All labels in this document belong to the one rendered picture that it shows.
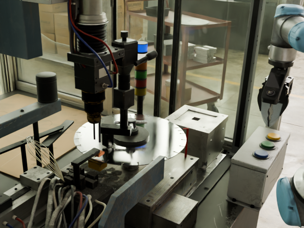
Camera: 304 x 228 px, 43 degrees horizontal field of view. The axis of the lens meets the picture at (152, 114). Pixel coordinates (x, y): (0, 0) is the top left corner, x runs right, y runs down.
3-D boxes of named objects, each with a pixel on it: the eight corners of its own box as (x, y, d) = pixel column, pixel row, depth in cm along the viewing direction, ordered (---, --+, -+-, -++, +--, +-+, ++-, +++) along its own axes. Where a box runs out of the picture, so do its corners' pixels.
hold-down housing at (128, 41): (124, 102, 106) (125, 28, 98) (137, 107, 103) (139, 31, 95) (109, 108, 102) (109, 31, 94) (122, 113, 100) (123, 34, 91)
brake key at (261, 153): (256, 153, 120) (257, 148, 119) (268, 157, 118) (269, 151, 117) (252, 159, 117) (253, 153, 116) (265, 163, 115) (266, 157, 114)
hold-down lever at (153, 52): (138, 57, 104) (139, 46, 103) (158, 60, 101) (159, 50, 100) (121, 63, 97) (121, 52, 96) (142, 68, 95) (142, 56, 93)
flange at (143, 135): (156, 135, 116) (157, 127, 115) (133, 149, 107) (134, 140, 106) (127, 124, 122) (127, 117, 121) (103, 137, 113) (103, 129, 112)
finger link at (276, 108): (282, 123, 123) (287, 96, 119) (277, 130, 118) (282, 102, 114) (273, 121, 124) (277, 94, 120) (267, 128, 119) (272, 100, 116)
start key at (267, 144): (262, 144, 126) (263, 139, 125) (274, 148, 124) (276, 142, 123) (258, 149, 122) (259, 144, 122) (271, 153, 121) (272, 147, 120)
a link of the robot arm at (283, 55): (294, 49, 106) (264, 45, 110) (291, 65, 108) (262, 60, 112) (300, 44, 112) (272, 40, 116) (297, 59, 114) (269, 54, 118)
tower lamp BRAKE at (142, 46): (139, 49, 138) (139, 40, 137) (149, 50, 136) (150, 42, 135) (132, 51, 134) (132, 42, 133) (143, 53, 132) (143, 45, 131)
